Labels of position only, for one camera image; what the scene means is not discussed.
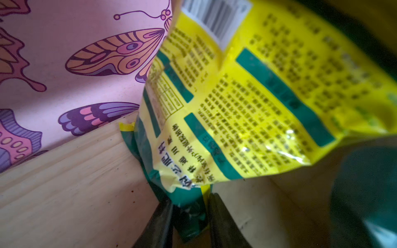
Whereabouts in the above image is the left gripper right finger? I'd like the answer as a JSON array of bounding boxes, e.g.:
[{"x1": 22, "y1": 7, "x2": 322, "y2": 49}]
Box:
[{"x1": 208, "y1": 193, "x2": 252, "y2": 248}]

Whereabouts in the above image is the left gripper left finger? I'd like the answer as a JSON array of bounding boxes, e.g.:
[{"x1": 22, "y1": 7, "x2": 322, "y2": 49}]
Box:
[{"x1": 132, "y1": 199, "x2": 173, "y2": 248}]

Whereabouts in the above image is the yellow green fertilizer packet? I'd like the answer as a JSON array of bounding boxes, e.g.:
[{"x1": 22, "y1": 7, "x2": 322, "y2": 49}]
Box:
[{"x1": 120, "y1": 1, "x2": 397, "y2": 242}]

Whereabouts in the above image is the dark green soil bag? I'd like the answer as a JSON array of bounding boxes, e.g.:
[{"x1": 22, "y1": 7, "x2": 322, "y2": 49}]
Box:
[{"x1": 330, "y1": 146, "x2": 397, "y2": 248}]

